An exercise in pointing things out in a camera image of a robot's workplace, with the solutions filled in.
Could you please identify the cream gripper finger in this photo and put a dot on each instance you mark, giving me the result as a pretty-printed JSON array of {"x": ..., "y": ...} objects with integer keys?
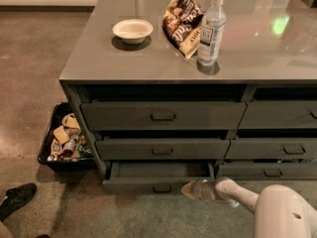
[{"x": 189, "y": 190}]

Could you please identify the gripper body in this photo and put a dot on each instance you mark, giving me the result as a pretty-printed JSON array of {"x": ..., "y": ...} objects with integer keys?
[{"x": 227, "y": 188}]

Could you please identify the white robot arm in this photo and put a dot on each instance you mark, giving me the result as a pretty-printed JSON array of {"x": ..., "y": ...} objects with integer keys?
[{"x": 279, "y": 211}]

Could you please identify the middle right grey drawer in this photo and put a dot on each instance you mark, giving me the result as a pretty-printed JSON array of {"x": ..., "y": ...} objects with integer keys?
[{"x": 272, "y": 148}]

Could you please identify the grey drawer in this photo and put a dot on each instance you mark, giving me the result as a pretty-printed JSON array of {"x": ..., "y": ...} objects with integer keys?
[
  {"x": 196, "y": 115},
  {"x": 272, "y": 148},
  {"x": 162, "y": 149},
  {"x": 280, "y": 115},
  {"x": 268, "y": 171}
]

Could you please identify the bottom right grey drawer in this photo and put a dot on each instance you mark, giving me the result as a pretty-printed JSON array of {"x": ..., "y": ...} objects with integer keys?
[{"x": 268, "y": 171}]

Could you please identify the middle left grey drawer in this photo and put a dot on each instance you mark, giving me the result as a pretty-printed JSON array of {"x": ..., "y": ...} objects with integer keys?
[{"x": 162, "y": 149}]

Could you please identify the top right grey drawer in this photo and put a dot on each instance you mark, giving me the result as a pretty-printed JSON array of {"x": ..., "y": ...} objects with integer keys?
[{"x": 280, "y": 115}]

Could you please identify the grey drawer cabinet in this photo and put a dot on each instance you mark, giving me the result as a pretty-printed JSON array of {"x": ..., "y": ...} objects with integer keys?
[{"x": 268, "y": 53}]

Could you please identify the top left grey drawer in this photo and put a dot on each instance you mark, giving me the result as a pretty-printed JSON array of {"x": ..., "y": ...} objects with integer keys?
[{"x": 196, "y": 115}]

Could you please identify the black bin of snacks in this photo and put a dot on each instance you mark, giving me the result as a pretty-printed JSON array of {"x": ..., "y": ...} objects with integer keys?
[{"x": 64, "y": 148}]

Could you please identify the clear plastic water bottle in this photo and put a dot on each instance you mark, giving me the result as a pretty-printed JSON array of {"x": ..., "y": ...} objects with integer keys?
[{"x": 212, "y": 28}]

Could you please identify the brown sea salt snack bag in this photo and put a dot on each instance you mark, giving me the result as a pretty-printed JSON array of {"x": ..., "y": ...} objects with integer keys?
[{"x": 181, "y": 24}]

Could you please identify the white paper bowl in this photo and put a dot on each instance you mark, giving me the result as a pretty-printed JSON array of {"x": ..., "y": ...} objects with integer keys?
[{"x": 133, "y": 31}]

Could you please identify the black shoe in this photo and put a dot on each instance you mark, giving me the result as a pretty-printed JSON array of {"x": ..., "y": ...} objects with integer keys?
[{"x": 15, "y": 198}]

